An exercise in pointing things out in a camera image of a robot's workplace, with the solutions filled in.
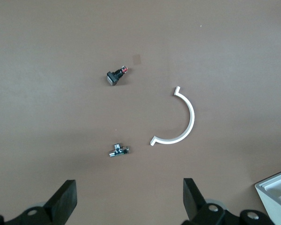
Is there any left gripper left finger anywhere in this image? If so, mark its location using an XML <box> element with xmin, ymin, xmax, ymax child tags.
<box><xmin>7</xmin><ymin>180</ymin><xmax>78</xmax><ymax>225</ymax></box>

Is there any white semicircular bracket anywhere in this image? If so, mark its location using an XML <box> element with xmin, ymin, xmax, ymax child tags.
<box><xmin>149</xmin><ymin>86</ymin><xmax>195</xmax><ymax>147</ymax></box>

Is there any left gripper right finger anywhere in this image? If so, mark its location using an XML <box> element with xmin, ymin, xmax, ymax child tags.
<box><xmin>184</xmin><ymin>178</ymin><xmax>236</xmax><ymax>225</ymax></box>

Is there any white drawer cabinet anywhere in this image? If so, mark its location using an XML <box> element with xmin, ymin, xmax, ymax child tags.
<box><xmin>254</xmin><ymin>167</ymin><xmax>281</xmax><ymax>225</ymax></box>

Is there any small black square switch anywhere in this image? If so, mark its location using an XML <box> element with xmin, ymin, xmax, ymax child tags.
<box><xmin>106</xmin><ymin>66</ymin><xmax>128</xmax><ymax>87</ymax></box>

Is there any small chrome metal fitting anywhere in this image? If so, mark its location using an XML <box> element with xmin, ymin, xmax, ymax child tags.
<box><xmin>108</xmin><ymin>142</ymin><xmax>132</xmax><ymax>158</ymax></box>

